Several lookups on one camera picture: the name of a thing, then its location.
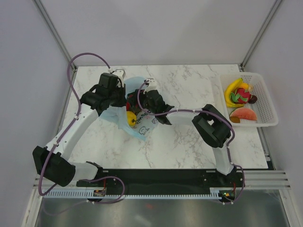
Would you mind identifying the white plastic fruit basket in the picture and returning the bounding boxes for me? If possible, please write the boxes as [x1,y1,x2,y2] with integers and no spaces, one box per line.
[218,72,278,127]

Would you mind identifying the aluminium corner post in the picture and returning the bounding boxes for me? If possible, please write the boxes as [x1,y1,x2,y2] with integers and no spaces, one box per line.
[238,0,284,72]
[32,0,72,62]

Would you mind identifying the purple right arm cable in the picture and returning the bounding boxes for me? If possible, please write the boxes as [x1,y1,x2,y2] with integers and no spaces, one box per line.
[137,80,245,205]

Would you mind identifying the light blue plastic bag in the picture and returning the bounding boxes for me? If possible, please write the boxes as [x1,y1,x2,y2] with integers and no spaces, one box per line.
[100,76,159,142]

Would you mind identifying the orange fake peach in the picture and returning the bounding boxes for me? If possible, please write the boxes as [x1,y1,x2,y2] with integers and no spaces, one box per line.
[240,83,253,92]

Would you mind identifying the green fake mango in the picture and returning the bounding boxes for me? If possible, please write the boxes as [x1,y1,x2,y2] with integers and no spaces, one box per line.
[127,93,137,105]

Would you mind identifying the red fake dragon fruit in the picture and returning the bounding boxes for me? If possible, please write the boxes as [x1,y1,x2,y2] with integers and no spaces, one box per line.
[230,88,252,104]

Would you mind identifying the dark purple fake plum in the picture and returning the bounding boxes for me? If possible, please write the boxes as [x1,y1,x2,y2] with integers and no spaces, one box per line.
[248,95,258,104]

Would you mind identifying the left aluminium corner post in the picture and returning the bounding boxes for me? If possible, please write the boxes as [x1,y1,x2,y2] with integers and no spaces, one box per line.
[32,0,72,62]

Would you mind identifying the right aluminium corner post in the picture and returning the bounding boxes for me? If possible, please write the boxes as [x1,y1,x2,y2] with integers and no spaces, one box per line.
[238,0,284,72]

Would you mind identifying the yellow fake banana bunch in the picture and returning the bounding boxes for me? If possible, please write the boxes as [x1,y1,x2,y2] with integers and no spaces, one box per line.
[224,78,244,108]

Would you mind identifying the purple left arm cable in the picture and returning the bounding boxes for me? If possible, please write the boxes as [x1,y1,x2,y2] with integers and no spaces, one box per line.
[37,52,125,204]

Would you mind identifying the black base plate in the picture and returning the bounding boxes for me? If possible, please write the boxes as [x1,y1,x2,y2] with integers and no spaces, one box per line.
[75,168,245,196]

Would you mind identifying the brown fake longan bunch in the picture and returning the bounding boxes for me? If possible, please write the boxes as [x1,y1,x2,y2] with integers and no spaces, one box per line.
[131,106,142,116]

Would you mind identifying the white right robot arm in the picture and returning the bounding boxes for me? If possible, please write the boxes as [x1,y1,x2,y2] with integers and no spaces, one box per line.
[134,89,234,186]

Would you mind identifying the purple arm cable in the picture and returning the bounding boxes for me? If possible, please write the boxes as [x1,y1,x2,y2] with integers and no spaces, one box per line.
[137,80,245,205]
[37,52,125,204]

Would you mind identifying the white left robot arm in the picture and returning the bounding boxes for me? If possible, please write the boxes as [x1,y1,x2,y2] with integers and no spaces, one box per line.
[33,69,126,187]

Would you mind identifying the fake watermelon slice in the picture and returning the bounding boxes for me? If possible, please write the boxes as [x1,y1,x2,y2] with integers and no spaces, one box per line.
[230,107,257,121]

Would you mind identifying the white slotted cable duct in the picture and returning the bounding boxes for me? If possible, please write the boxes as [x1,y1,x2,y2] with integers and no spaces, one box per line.
[45,189,222,200]

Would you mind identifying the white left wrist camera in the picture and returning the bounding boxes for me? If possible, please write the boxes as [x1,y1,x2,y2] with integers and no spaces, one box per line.
[108,68,126,87]

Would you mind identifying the aluminium frame rail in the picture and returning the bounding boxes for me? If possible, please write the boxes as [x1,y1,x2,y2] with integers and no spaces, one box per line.
[32,169,292,190]

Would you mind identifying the red fake apple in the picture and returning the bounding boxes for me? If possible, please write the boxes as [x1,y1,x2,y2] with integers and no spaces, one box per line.
[126,102,132,112]

